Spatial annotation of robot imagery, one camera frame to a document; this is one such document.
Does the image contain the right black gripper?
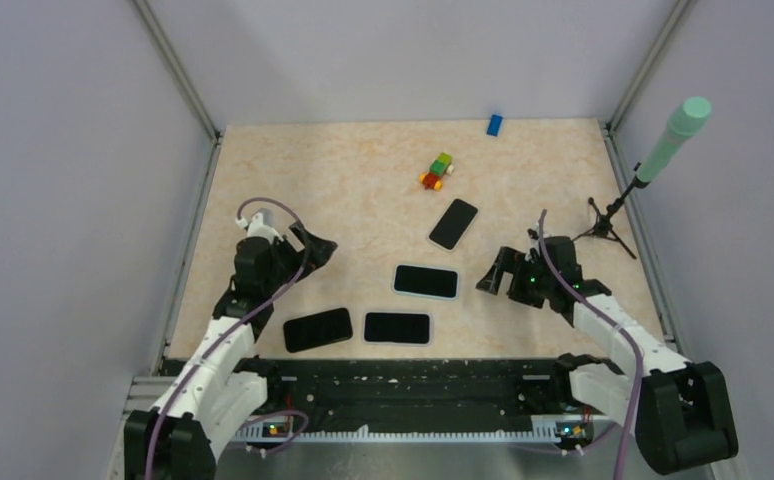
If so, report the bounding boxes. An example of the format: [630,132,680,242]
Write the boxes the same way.
[477,246,555,309]

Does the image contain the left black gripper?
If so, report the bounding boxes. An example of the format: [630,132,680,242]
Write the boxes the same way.
[263,222,337,294]

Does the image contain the black phone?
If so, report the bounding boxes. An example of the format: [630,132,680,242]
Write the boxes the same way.
[427,198,479,251]
[282,308,353,353]

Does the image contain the light blue phone case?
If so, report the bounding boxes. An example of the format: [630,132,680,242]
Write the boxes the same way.
[392,264,460,300]

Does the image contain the lavender phone case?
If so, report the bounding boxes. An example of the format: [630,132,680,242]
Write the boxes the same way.
[363,312,432,345]

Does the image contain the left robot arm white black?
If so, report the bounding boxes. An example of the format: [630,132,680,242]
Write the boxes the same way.
[123,209,338,479]

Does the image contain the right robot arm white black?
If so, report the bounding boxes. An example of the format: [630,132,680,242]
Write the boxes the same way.
[476,230,739,475]

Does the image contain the black tripod stand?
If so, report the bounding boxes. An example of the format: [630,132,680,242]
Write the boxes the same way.
[573,177,649,260]

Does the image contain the colourful toy block car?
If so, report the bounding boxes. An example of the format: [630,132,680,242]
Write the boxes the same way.
[419,152,454,191]

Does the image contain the blue toy brick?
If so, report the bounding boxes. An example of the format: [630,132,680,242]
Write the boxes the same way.
[486,114,503,137]

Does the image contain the mint green microphone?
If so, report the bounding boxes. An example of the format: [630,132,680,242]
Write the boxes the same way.
[634,96,712,188]

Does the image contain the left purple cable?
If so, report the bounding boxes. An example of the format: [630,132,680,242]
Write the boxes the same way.
[143,196,312,480]

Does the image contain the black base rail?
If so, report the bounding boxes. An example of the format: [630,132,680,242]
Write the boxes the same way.
[234,354,596,433]

